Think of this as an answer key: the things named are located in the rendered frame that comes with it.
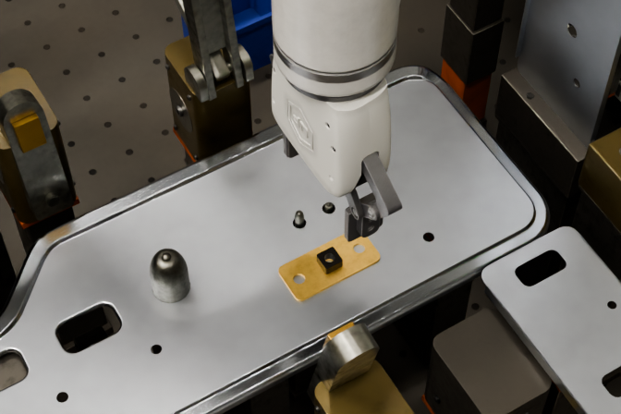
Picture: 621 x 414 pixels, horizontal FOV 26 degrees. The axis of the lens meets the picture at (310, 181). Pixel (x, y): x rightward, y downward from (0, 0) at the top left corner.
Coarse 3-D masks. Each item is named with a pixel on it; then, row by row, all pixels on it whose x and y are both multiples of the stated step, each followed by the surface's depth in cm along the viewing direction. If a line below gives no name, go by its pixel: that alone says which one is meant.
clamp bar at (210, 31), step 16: (192, 0) 111; (208, 0) 113; (224, 0) 113; (192, 16) 113; (208, 16) 115; (224, 16) 115; (192, 32) 115; (208, 32) 116; (224, 32) 117; (192, 48) 117; (208, 48) 117; (224, 48) 119; (208, 64) 117; (240, 64) 119; (208, 80) 118; (240, 80) 120
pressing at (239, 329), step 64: (448, 128) 124; (192, 192) 119; (256, 192) 119; (320, 192) 119; (448, 192) 119; (512, 192) 119; (64, 256) 116; (128, 256) 116; (192, 256) 116; (256, 256) 116; (384, 256) 116; (448, 256) 116; (0, 320) 112; (64, 320) 112; (128, 320) 112; (192, 320) 112; (256, 320) 112; (320, 320) 112; (384, 320) 113; (64, 384) 109; (128, 384) 109; (192, 384) 109; (256, 384) 109
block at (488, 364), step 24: (480, 312) 115; (456, 336) 113; (480, 336) 113; (504, 336) 113; (432, 360) 114; (456, 360) 112; (480, 360) 112; (504, 360) 112; (528, 360) 112; (432, 384) 117; (456, 384) 112; (480, 384) 111; (504, 384) 111; (528, 384) 111; (432, 408) 120; (456, 408) 115; (480, 408) 110; (504, 408) 110; (528, 408) 111
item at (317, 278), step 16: (336, 240) 116; (368, 240) 116; (304, 256) 115; (320, 256) 114; (336, 256) 114; (352, 256) 115; (368, 256) 115; (288, 272) 114; (304, 272) 114; (320, 272) 114; (336, 272) 114; (352, 272) 114; (288, 288) 114; (304, 288) 113; (320, 288) 113
